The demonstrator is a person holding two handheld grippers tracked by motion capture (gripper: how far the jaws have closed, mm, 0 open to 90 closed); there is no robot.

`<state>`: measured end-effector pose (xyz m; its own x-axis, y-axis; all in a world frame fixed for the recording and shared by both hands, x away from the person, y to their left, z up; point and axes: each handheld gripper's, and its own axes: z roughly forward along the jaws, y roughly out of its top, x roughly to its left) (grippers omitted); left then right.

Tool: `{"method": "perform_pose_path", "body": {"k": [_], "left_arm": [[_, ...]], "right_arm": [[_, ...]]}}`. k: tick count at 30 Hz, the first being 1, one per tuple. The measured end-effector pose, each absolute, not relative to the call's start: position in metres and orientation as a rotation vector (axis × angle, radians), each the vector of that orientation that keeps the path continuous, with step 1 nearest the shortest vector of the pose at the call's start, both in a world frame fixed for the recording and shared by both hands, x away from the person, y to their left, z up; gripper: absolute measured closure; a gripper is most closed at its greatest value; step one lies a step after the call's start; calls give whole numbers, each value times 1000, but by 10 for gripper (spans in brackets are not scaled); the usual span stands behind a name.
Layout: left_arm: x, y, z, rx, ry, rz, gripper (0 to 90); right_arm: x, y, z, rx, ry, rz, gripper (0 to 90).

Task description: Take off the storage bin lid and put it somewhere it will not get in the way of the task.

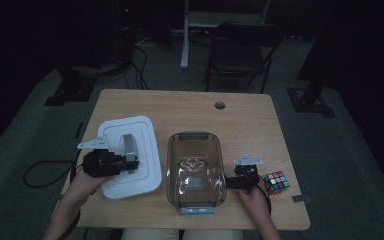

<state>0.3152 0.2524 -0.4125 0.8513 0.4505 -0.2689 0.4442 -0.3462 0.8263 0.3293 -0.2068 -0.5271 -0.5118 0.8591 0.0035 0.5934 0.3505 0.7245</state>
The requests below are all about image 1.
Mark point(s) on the black floor strip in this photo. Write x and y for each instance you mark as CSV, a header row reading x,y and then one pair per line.
x,y
78,131

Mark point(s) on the grey table grommet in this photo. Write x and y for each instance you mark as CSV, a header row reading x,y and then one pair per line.
x,y
220,105

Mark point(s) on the person's right hand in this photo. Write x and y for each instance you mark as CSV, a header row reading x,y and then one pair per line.
x,y
255,201

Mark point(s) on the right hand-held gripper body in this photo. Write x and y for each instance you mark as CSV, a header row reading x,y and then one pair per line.
x,y
248,173

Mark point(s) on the black stand with square base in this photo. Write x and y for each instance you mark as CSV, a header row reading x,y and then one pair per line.
x,y
311,100
71,88

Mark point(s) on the black folding chair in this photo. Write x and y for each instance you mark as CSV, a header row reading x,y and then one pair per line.
x,y
243,50

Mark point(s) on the grey round stand base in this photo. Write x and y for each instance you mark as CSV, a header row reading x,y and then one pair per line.
x,y
96,69

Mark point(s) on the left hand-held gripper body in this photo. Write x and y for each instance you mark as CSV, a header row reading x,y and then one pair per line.
x,y
101,163

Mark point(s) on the person's beige trousers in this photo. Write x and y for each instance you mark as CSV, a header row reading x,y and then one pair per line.
x,y
150,235

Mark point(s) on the person's left hand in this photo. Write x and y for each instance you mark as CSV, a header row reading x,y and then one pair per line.
x,y
83,185

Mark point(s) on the white desk frame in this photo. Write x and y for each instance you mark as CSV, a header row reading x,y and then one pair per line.
x,y
193,20

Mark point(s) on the clear grey storage box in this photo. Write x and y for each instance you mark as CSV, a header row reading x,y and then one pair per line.
x,y
196,173

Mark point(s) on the multicoloured puzzle cube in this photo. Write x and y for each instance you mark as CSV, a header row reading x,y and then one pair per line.
x,y
276,182

